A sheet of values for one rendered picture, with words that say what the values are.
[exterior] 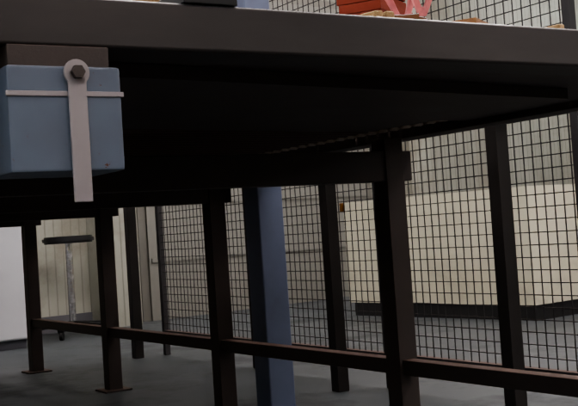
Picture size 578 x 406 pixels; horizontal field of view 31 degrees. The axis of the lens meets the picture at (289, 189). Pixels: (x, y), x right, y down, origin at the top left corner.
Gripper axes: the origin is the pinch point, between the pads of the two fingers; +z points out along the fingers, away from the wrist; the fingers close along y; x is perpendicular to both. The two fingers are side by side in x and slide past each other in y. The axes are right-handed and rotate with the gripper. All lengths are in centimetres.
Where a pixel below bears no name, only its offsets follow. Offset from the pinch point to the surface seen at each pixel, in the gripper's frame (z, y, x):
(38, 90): 17, 53, -64
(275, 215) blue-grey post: 33, -183, 13
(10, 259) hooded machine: 49, -511, -87
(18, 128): 22, 54, -67
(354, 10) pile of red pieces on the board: -15, -68, 11
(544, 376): 72, -43, 41
